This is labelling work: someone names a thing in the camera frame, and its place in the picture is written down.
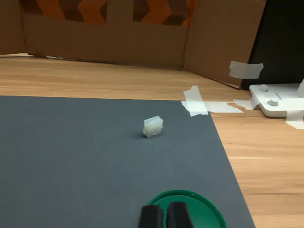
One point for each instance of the small white plastic terminal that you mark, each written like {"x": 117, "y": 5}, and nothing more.
{"x": 153, "y": 127}

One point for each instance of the round green lid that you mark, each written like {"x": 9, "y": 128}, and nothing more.
{"x": 204, "y": 213}

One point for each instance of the dark grey mat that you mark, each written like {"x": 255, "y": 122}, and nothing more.
{"x": 71, "y": 154}

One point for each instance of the white tape strip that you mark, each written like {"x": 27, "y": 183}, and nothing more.
{"x": 295, "y": 120}
{"x": 223, "y": 107}
{"x": 196, "y": 99}
{"x": 247, "y": 104}
{"x": 245, "y": 70}

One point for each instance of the brown cardboard partition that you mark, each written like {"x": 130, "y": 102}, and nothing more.
{"x": 107, "y": 40}

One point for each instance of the black flat panel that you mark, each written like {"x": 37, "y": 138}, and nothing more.
{"x": 280, "y": 35}

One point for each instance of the small white bracket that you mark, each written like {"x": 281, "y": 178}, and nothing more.
{"x": 282, "y": 95}

